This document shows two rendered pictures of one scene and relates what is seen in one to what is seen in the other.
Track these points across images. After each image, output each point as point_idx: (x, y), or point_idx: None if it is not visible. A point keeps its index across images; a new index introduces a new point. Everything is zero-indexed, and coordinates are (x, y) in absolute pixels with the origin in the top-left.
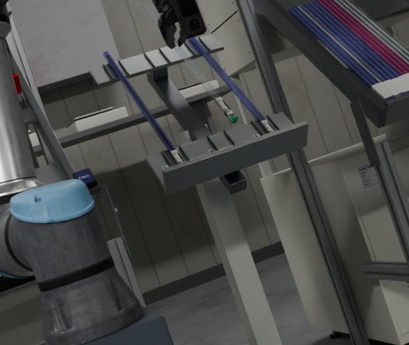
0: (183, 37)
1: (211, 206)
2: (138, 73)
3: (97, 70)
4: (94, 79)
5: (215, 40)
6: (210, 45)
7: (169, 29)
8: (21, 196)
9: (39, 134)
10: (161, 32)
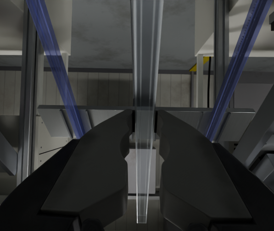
0: (123, 128)
1: None
2: (185, 109)
3: (232, 134)
4: (248, 123)
5: (48, 124)
6: (58, 118)
7: (211, 186)
8: None
9: (228, 107)
10: (265, 185)
